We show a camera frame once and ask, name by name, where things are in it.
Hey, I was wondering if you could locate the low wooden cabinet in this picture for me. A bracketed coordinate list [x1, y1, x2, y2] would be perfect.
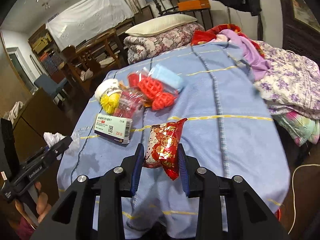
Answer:
[12, 87, 89, 155]

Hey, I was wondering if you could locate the grey pink floral quilt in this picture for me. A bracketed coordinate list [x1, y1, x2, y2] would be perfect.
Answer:
[124, 22, 205, 65]

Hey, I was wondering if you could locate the red blanket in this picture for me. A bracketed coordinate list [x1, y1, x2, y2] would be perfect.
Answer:
[191, 24, 244, 47]

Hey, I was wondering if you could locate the person's left hand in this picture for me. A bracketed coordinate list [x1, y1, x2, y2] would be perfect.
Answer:
[15, 182, 52, 230]

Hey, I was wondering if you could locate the white cable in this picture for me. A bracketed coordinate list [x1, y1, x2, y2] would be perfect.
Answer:
[290, 164, 320, 220]

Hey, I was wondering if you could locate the clear red plastic packet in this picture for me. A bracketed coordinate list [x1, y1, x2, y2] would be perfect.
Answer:
[116, 90, 148, 118]

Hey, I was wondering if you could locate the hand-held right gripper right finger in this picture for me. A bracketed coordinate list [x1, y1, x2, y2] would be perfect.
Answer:
[176, 144, 290, 240]

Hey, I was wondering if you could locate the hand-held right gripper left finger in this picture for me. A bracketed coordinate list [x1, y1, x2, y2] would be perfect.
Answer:
[29, 143, 147, 240]

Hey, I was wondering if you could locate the picture frame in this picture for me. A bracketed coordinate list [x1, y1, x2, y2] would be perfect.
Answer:
[285, 0, 320, 30]

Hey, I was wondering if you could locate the cream pillow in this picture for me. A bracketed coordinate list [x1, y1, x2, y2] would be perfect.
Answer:
[124, 14, 198, 37]

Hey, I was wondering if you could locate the white cup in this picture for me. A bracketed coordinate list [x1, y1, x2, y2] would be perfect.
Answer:
[95, 79, 122, 100]

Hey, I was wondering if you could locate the plain purple cloth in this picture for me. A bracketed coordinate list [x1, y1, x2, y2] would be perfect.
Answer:
[215, 29, 270, 71]

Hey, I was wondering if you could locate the red snack packet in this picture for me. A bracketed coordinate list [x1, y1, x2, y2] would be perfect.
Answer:
[142, 118, 188, 180]

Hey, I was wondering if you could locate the blue checked blanket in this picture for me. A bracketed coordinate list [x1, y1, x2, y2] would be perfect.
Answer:
[57, 41, 292, 240]

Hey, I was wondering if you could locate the orange box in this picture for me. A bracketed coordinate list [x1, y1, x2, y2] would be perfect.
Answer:
[177, 0, 211, 12]

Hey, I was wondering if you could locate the blue face mask pack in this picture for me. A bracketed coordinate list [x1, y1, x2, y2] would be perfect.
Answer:
[149, 64, 184, 95]

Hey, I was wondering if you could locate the white crumpled plastic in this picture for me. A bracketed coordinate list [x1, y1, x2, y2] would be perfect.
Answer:
[44, 131, 80, 155]

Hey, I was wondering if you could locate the purple floral quilt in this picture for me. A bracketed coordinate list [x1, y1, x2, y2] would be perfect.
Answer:
[252, 40, 320, 120]

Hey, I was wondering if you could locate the wooden chair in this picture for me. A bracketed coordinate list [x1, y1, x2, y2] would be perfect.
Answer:
[99, 28, 130, 68]
[61, 45, 100, 93]

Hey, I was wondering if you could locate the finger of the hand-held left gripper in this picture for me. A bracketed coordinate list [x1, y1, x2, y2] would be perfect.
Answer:
[44, 135, 73, 160]

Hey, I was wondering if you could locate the shelf with boxes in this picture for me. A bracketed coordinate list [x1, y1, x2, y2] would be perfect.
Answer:
[27, 24, 66, 77]

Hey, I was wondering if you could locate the yellow foam net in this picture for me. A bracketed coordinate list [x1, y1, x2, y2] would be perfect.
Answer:
[100, 93, 120, 113]

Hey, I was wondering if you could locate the beige cloth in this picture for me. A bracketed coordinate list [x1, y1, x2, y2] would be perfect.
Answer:
[7, 101, 24, 125]

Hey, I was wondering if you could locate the red plastic basket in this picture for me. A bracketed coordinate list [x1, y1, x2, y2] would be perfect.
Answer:
[275, 204, 285, 222]

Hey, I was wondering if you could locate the white purple medicine box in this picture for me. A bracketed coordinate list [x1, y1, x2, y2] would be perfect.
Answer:
[94, 114, 133, 144]

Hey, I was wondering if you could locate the white cloth cover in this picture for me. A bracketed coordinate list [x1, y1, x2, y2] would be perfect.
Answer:
[46, 0, 135, 52]

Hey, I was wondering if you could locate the pastel quilt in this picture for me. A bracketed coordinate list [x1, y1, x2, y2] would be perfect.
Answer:
[274, 110, 320, 147]

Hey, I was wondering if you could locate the grey blue chair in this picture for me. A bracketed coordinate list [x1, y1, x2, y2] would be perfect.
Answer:
[34, 74, 68, 101]

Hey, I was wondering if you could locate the glass door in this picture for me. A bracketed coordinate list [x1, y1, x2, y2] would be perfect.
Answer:
[6, 47, 35, 93]

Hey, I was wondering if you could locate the metal bed headboard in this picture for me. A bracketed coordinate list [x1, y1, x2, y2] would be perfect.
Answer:
[179, 7, 213, 30]

